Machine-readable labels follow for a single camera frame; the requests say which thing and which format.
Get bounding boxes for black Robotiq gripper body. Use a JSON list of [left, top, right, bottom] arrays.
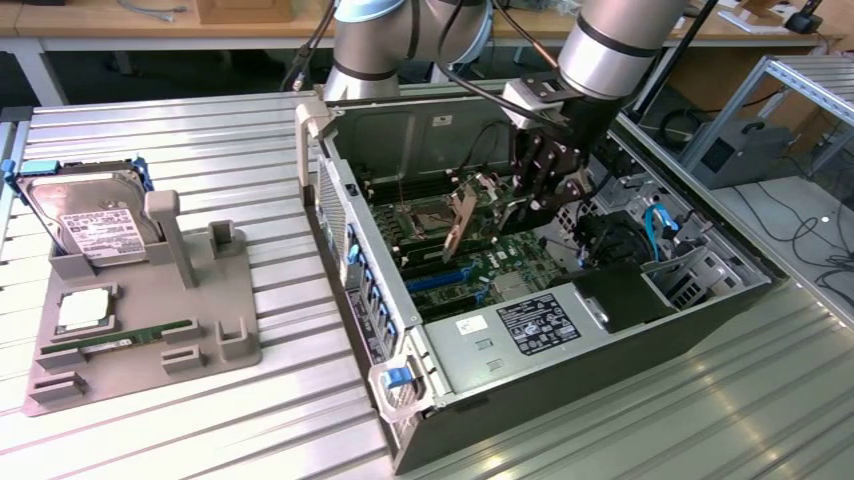
[[557, 94, 627, 170]]

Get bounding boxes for graphics card with metal bracket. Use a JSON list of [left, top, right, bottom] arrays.
[[441, 172, 535, 264]]

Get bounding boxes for metal socket cover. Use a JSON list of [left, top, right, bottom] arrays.
[[476, 172, 503, 206]]

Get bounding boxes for silver disk bay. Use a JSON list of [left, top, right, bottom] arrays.
[[532, 149, 619, 241]]

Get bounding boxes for green motherboard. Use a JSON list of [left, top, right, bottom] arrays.
[[363, 169, 568, 321]]

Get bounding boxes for CPU socket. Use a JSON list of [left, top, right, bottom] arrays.
[[396, 197, 459, 236]]

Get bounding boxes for black tripod pole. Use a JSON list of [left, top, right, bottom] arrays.
[[629, 0, 722, 114]]

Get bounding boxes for silver chipset heatsink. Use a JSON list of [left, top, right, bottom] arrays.
[[496, 272, 535, 296]]

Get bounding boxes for black plastic shroud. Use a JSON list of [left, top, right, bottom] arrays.
[[552, 262, 679, 335]]

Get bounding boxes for grey equipment box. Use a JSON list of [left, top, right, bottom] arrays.
[[683, 119, 799, 190]]

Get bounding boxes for black RAM stick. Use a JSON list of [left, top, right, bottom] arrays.
[[399, 239, 499, 266]]

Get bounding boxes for blue expansion slot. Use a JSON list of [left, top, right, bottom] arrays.
[[404, 269, 472, 294]]

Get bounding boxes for silver power supply unit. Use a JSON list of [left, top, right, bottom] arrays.
[[407, 283, 612, 399]]

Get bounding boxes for black desk device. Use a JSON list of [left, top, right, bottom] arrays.
[[783, 0, 827, 35]]

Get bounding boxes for open black PC case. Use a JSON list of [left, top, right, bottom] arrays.
[[295, 74, 792, 476]]

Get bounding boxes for brown cardboard box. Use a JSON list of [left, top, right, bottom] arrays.
[[197, 0, 296, 25]]

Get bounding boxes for grey parts rack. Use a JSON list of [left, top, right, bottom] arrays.
[[20, 188, 263, 419]]

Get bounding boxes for silver hard disk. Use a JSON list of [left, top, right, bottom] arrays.
[[13, 168, 166, 269]]

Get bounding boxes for green RAM stick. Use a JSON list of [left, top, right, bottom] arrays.
[[38, 319, 192, 356]]

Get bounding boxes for silver CPU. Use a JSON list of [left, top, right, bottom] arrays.
[[53, 288, 112, 331]]

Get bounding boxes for blue plastic disk caddy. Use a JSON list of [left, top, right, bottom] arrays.
[[0, 153, 153, 251]]

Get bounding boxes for wooden desk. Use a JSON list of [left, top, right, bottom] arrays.
[[0, 0, 846, 106]]

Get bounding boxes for black wire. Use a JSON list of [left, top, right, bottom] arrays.
[[459, 122, 519, 174]]

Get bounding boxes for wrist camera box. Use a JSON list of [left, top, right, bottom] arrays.
[[500, 73, 575, 132]]

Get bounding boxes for black coiled cable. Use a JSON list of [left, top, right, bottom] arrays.
[[659, 107, 708, 146]]

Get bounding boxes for blue wire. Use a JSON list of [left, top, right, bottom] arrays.
[[643, 202, 679, 264]]

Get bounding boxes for aluminium profile frame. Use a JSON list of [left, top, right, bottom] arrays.
[[676, 53, 854, 189]]

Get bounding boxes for black floor cable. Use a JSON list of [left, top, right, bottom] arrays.
[[752, 179, 854, 306]]

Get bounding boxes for grey cable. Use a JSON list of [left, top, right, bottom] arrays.
[[117, 0, 189, 24]]

